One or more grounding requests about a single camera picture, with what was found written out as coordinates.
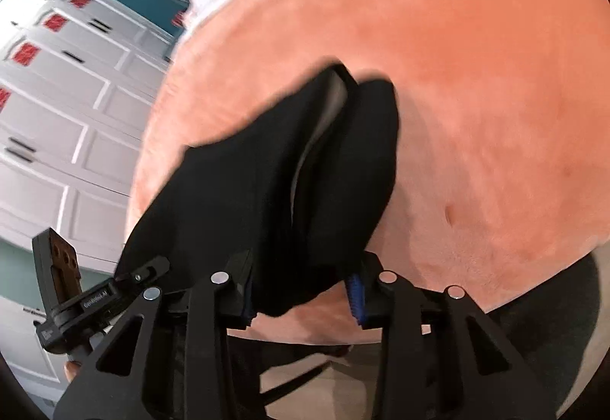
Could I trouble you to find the person's left hand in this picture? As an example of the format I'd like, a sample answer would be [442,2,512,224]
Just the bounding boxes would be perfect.
[63,359,91,386]

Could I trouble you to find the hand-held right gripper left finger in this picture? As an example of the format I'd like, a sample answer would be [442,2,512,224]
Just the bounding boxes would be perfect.
[52,250,262,420]

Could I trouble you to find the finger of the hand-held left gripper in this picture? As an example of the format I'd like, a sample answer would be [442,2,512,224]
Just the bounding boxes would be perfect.
[114,257,171,291]

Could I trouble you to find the white cabinet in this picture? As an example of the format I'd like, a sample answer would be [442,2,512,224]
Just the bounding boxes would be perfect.
[0,295,77,406]

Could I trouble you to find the orange plush blanket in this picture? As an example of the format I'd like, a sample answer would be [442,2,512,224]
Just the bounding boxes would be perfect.
[126,0,610,347]

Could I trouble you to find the dark grey cloth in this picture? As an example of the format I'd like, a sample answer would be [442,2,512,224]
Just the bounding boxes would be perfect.
[469,253,602,420]

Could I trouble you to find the black pants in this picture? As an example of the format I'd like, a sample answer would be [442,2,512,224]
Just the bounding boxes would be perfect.
[114,60,401,318]

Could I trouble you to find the white panelled wardrobe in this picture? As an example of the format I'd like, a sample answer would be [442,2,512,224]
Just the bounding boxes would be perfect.
[0,0,189,261]

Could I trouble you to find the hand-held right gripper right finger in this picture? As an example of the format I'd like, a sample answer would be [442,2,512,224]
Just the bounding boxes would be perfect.
[349,252,559,420]

